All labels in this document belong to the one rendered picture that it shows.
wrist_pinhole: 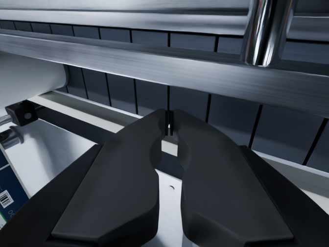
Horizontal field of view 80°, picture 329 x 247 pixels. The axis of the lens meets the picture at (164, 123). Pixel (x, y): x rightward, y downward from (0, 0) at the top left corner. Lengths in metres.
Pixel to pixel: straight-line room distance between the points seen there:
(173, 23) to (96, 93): 0.13
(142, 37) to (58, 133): 0.25
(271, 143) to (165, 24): 0.12
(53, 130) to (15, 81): 0.16
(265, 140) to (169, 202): 0.15
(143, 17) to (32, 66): 0.13
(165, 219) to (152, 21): 0.25
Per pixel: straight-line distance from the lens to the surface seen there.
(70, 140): 0.36
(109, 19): 0.21
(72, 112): 0.23
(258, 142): 0.17
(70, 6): 0.33
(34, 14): 0.30
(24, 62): 0.25
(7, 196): 0.58
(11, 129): 0.54
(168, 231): 0.33
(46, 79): 0.26
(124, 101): 0.22
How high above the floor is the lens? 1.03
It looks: 47 degrees down
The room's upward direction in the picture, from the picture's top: 131 degrees counter-clockwise
